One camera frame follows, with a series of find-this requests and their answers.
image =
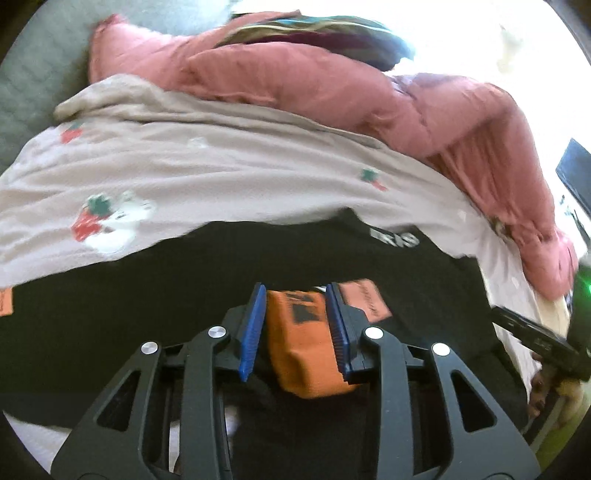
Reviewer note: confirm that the multicoloured striped cloth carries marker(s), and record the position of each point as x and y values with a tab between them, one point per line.
323	32

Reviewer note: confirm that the strawberry printed pale blanket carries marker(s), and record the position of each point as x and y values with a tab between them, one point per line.
231	161

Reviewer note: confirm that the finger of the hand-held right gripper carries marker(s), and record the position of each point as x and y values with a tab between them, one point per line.
531	334

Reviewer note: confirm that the grey quilted headboard cushion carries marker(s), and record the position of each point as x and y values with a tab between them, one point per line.
37	78

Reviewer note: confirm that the pink quilt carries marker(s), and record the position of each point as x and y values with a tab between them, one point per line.
300	78

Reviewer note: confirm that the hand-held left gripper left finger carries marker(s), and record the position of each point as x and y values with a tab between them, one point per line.
251	332

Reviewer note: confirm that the dark flat object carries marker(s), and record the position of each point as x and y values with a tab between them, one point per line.
575	173

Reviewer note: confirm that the black garment with orange patches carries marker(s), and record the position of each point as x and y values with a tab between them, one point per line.
138	300

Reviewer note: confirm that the person's right hand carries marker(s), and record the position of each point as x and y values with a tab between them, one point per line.
561	394

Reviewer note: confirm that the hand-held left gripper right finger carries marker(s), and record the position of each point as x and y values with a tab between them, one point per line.
339	337

